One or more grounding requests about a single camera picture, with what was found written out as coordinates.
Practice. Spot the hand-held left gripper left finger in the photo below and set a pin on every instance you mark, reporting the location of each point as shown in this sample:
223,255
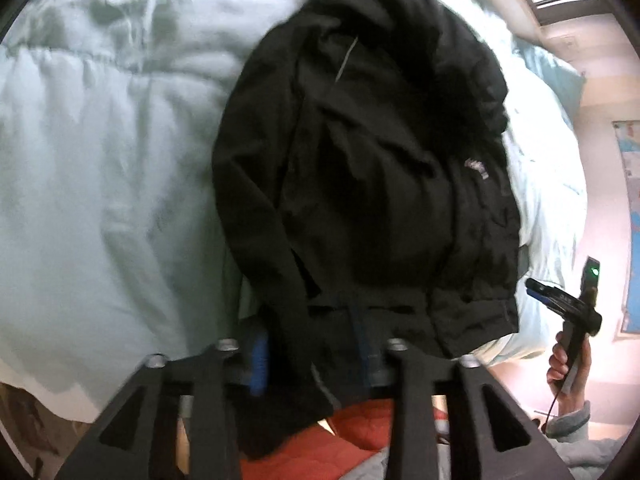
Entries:
210,410

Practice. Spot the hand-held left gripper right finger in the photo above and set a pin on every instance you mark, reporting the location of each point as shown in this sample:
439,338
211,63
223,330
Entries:
425,410

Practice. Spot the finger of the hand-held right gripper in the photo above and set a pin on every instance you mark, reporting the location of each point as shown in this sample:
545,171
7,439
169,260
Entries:
550,296

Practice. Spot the black hooded jacket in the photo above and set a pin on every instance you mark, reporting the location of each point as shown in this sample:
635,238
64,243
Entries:
375,170

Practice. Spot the person's right forearm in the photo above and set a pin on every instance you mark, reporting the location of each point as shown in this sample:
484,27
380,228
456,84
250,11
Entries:
585,435

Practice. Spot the person's right hand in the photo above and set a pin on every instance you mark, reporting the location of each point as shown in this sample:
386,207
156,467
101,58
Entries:
580,365

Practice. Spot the grey cloth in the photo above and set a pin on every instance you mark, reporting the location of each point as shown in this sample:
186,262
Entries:
360,467

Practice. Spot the orange red cloth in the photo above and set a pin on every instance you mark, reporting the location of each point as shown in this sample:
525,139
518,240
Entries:
340,440

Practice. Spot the teal pillow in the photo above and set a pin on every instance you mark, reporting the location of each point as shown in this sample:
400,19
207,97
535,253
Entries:
550,72

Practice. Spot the teal quilted blanket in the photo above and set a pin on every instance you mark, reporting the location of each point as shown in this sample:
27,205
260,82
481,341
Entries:
110,170

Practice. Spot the wall map poster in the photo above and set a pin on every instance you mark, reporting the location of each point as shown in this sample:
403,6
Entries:
631,220

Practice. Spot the white wall switch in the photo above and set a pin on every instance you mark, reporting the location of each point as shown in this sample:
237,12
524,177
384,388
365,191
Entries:
569,42

